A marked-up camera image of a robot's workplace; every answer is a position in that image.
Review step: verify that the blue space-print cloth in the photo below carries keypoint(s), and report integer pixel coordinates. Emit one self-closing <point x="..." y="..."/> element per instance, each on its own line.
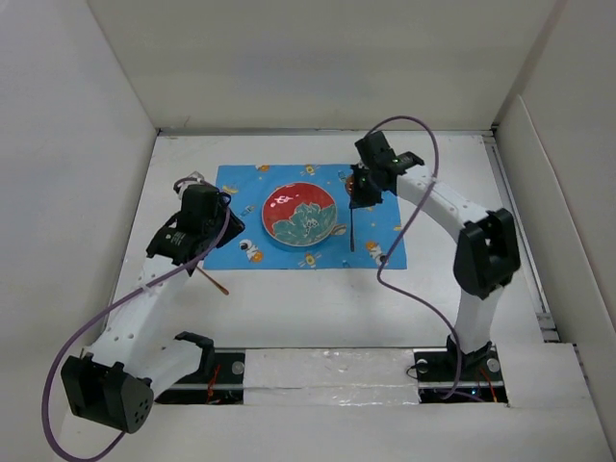
<point x="375" y="228"/>

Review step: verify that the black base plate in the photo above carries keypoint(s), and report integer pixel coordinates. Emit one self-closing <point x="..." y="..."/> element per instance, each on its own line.
<point x="224" y="385"/>
<point x="434" y="371"/>

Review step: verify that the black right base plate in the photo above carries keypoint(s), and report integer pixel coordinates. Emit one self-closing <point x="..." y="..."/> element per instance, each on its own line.
<point x="434" y="371"/>

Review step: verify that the copper spoon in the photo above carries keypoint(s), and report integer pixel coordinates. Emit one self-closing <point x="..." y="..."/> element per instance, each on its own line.
<point x="352" y="226"/>

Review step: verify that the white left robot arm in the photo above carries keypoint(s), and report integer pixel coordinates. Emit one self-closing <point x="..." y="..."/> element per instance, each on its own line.
<point x="118" y="377"/>

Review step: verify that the copper fork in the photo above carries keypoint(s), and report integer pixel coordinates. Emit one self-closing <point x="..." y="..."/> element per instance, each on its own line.
<point x="213" y="281"/>

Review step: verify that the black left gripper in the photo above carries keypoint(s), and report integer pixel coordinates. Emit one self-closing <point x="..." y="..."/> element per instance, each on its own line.
<point x="234" y="228"/>

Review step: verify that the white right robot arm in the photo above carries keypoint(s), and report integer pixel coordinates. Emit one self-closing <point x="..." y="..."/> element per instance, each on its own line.
<point x="487" y="254"/>

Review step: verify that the red and teal plate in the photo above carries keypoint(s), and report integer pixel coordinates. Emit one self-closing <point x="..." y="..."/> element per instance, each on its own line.
<point x="299" y="214"/>

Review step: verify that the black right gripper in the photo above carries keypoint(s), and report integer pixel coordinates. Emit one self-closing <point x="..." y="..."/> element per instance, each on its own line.
<point x="360" y="198"/>

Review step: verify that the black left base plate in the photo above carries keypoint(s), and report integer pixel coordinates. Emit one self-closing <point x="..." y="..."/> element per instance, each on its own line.
<point x="224" y="385"/>

